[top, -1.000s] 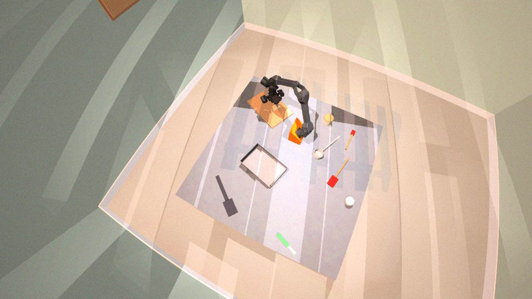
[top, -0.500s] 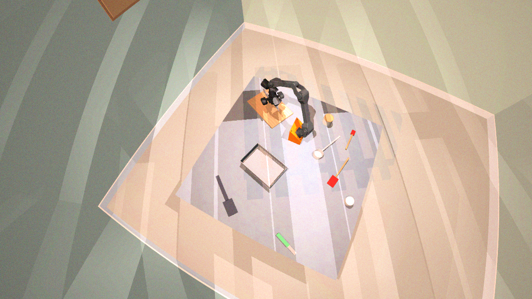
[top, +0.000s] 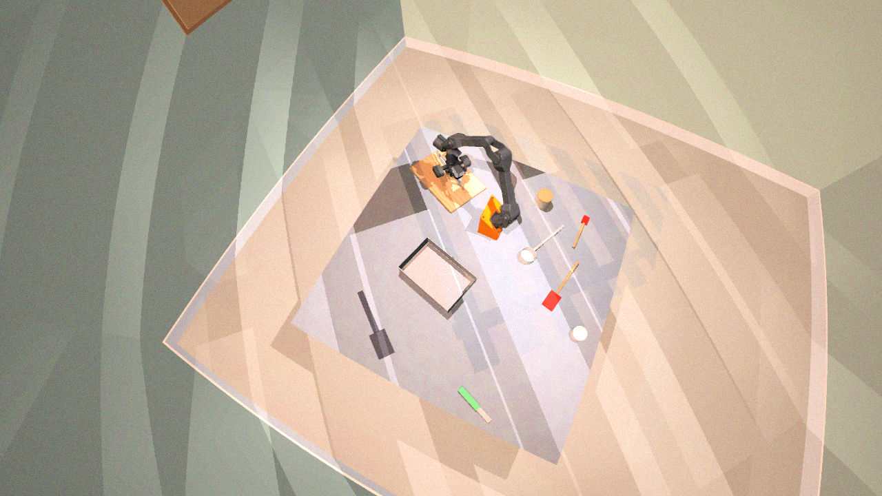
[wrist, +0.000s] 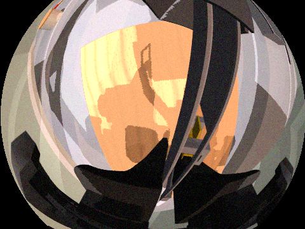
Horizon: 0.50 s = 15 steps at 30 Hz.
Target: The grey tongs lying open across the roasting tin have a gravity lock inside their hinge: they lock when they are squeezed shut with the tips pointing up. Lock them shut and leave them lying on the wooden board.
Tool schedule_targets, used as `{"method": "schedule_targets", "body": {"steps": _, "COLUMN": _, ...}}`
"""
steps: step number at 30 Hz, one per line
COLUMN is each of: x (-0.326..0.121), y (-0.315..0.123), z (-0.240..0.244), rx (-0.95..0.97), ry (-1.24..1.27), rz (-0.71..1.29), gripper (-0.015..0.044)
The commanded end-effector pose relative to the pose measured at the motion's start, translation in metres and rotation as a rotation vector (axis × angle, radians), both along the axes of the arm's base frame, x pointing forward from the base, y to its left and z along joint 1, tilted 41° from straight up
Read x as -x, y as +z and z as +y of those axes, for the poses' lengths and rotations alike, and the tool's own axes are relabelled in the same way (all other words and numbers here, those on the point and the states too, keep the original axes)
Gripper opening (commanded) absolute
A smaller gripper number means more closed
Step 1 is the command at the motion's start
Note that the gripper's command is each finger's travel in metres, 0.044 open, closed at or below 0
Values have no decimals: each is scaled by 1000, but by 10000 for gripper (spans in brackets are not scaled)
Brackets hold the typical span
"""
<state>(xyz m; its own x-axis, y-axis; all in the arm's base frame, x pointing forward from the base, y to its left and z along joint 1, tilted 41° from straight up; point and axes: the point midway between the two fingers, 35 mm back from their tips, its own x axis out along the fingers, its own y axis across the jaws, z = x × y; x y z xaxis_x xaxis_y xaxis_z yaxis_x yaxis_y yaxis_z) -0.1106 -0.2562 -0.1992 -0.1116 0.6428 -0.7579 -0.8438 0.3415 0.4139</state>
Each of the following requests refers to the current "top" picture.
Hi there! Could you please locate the silver saucepan with long handle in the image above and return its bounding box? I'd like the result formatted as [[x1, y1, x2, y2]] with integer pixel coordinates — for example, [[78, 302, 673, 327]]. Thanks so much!
[[519, 225, 564, 265]]

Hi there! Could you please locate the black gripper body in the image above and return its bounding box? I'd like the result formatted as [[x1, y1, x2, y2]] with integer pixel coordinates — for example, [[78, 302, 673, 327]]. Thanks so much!
[[432, 155, 471, 178]]

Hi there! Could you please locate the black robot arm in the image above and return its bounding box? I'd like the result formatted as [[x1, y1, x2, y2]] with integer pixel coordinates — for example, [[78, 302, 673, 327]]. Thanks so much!
[[433, 133, 520, 229]]

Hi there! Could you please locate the grey spatula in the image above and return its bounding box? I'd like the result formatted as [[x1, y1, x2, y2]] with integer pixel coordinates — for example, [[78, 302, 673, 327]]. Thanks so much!
[[358, 291, 395, 359]]

